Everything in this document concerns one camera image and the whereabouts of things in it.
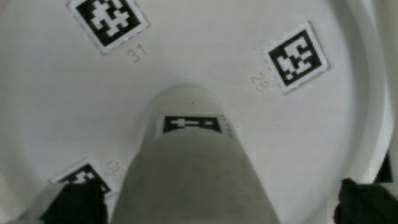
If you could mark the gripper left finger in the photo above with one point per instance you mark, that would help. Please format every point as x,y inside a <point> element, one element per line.
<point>79,206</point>

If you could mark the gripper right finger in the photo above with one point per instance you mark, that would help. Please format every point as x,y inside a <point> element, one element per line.
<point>367,204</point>

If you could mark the white cylindrical table leg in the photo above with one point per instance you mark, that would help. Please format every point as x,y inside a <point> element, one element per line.
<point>191,183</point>

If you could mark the white round table top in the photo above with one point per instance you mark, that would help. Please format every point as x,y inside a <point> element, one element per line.
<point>285,55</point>

